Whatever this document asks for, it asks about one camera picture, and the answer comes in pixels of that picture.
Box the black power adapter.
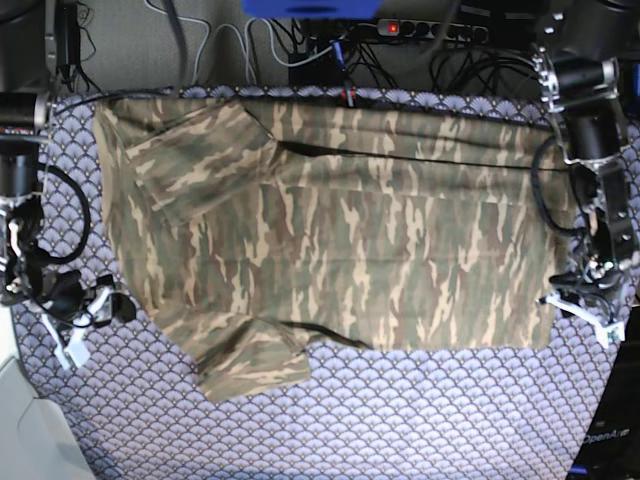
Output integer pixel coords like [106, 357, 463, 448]
[44, 0, 81, 78]

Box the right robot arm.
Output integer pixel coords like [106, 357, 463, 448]
[1, 92, 136, 370]

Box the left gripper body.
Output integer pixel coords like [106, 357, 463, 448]
[537, 262, 626, 349]

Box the white plastic bin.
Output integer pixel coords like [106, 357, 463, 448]
[0, 309, 96, 480]

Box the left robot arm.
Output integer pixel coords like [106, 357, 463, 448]
[530, 1, 639, 348]

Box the camouflage T-shirt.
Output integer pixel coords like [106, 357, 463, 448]
[93, 98, 567, 402]

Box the black box labelled OpenArm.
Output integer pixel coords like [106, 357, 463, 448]
[567, 305, 639, 479]

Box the black electronics box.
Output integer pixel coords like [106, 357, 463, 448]
[287, 53, 342, 87]

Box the red and black clamp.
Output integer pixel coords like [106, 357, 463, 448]
[341, 89, 356, 108]

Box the grey cable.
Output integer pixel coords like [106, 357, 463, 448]
[159, 0, 261, 86]

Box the blue camera mount bar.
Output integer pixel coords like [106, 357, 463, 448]
[242, 0, 381, 19]

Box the tangle of black cables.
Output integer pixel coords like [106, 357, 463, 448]
[344, 34, 536, 96]

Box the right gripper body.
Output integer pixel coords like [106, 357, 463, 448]
[4, 270, 118, 370]

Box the black power strip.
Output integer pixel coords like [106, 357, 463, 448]
[373, 19, 489, 44]

